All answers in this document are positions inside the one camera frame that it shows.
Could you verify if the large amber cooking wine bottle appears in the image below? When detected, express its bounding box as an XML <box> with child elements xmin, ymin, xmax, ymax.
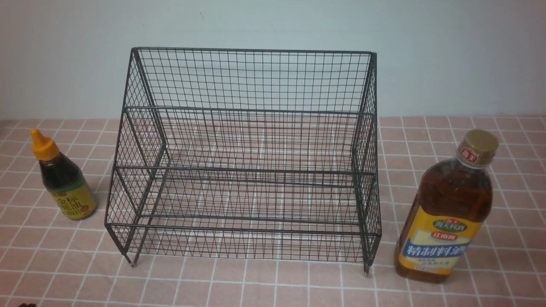
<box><xmin>394</xmin><ymin>129</ymin><xmax>499</xmax><ymax>283</ymax></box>

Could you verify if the small dark sauce bottle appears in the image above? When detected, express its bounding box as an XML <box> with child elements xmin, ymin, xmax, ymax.
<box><xmin>30</xmin><ymin>129</ymin><xmax>97</xmax><ymax>221</ymax></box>

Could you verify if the black wire mesh rack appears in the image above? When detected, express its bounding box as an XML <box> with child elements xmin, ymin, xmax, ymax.
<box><xmin>104</xmin><ymin>47</ymin><xmax>382</xmax><ymax>274</ymax></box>

